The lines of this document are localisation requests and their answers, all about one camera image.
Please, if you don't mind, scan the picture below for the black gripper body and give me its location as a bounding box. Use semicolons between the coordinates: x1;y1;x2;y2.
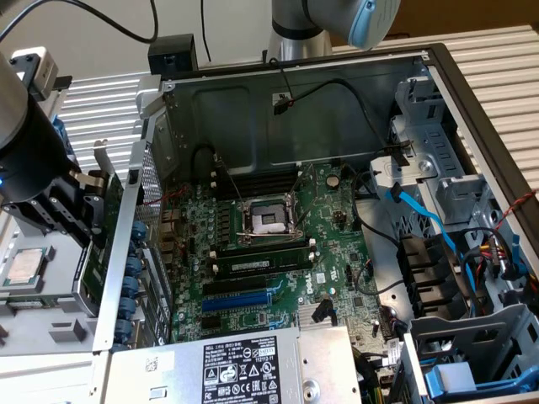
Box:
0;97;85;208

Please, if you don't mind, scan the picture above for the green GPU card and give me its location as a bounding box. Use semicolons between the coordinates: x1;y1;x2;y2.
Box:
71;137;128;319

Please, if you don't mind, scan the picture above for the silver CPU chip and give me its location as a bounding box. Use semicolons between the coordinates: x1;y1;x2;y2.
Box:
3;247;45;287

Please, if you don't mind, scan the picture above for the green RAM stick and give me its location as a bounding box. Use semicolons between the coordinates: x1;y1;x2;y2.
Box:
215;254;313;275
0;296;60;308

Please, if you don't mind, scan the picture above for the grey parts rack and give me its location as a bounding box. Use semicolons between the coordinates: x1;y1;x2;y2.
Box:
0;205;104;354

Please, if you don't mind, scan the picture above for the thin locking lever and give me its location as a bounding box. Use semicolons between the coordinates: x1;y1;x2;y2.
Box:
213;154;245;202

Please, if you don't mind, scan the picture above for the long black expansion slot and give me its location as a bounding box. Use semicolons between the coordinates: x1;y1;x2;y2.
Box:
201;275;269;296

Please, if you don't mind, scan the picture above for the blue expansion slot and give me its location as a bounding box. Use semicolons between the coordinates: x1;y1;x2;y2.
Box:
200;290;271;313

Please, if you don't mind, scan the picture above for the black box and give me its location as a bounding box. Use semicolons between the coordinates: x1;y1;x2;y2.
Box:
147;35;199;73

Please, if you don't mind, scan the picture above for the black RAM slot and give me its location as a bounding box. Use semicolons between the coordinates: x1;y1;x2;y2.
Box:
216;246;315;258
218;237;315;249

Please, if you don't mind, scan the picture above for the CPU socket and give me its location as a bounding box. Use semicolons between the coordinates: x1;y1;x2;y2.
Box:
235;191;304;245

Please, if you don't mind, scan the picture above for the grey PC case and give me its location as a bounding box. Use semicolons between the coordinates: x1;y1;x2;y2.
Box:
90;41;539;404

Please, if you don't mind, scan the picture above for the silver power supply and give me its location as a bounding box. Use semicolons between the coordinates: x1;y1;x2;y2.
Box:
107;323;364;404

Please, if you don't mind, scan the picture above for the metal socket cover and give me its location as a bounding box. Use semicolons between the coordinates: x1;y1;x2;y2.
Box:
290;162;318;203

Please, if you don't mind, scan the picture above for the silver chipset heat sink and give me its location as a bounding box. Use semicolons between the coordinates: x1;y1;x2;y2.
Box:
296;303;338;327

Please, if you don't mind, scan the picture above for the green motherboard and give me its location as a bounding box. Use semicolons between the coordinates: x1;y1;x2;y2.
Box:
157;162;408;380

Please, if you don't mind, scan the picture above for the black plug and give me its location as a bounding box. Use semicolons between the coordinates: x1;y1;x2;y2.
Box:
313;294;338;327

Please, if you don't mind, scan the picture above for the grey disk bay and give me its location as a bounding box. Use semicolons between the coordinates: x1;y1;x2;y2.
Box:
402;302;539;404

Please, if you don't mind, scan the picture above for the blue disk carrier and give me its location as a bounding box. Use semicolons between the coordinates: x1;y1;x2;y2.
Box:
423;362;539;399

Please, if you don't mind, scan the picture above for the red black twisted wire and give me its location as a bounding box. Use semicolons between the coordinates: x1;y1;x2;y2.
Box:
491;188;538;237
142;187;189;208

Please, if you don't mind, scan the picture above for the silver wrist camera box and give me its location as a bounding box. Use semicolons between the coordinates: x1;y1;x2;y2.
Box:
8;46;59;103

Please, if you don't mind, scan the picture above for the thick black cable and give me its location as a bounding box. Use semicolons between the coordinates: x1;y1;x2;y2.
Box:
0;0;160;45

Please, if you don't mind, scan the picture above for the thin black cable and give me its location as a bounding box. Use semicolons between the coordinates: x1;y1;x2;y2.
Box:
200;0;212;64

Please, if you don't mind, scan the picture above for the black wire with plug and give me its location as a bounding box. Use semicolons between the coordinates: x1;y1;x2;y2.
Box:
268;57;412;165

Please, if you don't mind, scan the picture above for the blue flat wire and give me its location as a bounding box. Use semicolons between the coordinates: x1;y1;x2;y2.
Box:
385;183;479;295

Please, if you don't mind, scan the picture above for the coloured power wire bundle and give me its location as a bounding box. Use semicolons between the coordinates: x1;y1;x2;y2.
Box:
479;235;513;279

